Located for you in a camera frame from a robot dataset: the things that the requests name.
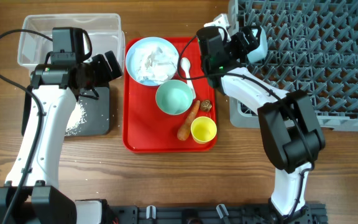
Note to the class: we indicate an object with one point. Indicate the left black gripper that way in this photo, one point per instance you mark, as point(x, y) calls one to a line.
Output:
point(106, 74)

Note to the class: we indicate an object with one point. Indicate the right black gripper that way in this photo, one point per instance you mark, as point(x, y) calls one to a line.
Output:
point(253, 43)

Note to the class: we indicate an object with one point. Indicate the light blue bowl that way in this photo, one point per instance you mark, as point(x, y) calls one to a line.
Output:
point(260, 52)

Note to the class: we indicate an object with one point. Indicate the pile of white rice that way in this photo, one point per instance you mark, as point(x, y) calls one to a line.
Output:
point(77, 119)

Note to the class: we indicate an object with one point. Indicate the mint green bowl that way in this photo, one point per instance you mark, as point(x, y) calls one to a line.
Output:
point(174, 97)

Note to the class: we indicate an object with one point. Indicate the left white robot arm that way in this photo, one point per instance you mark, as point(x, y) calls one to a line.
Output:
point(30, 193)

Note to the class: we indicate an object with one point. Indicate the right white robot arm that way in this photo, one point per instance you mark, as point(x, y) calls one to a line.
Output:
point(291, 134)

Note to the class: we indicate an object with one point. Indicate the black waste tray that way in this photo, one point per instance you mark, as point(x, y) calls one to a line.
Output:
point(95, 112)

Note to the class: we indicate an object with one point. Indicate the grey dishwasher rack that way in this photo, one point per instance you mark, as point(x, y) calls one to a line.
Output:
point(312, 46)

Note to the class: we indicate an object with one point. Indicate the clear plastic bin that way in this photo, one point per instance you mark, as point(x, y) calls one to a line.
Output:
point(104, 29)

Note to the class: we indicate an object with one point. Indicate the large light blue plate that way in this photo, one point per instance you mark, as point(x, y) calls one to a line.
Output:
point(130, 62)

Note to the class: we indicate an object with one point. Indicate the white plastic spoon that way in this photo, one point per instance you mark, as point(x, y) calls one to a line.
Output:
point(186, 65)

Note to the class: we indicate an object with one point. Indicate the white crumpled paper napkin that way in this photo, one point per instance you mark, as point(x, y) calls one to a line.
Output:
point(155, 63)

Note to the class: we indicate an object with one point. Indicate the brown mushroom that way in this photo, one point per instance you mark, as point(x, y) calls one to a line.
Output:
point(206, 106)

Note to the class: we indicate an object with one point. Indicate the red serving tray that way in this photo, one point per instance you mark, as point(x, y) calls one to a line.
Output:
point(147, 129)

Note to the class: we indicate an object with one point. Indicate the yellow plastic cup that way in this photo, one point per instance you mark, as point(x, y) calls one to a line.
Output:
point(203, 129)

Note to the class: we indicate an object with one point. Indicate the orange carrot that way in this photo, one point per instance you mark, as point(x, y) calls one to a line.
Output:
point(184, 130)

